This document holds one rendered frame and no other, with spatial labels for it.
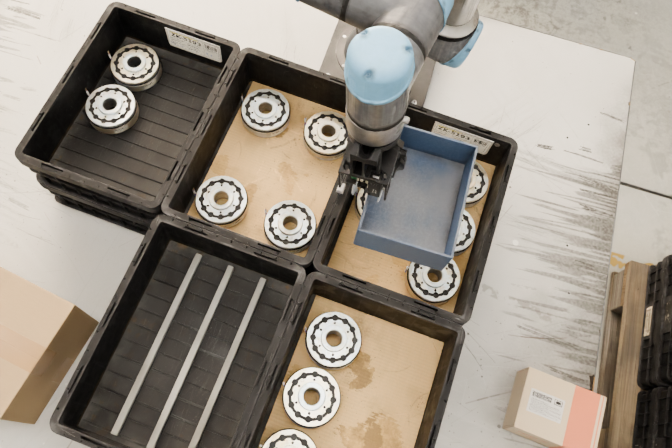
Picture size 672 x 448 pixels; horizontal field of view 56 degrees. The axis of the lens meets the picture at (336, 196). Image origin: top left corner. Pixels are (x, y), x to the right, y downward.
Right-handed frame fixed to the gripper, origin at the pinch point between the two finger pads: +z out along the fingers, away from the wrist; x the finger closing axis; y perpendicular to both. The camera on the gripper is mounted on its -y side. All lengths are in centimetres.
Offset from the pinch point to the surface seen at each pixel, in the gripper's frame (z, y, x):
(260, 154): 26.5, -10.5, -27.1
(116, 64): 21, -19, -63
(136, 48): 21, -24, -60
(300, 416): 25.9, 36.2, -1.7
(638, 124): 119, -108, 76
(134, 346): 26, 34, -35
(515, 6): 114, -146, 20
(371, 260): 29.1, 3.9, 1.7
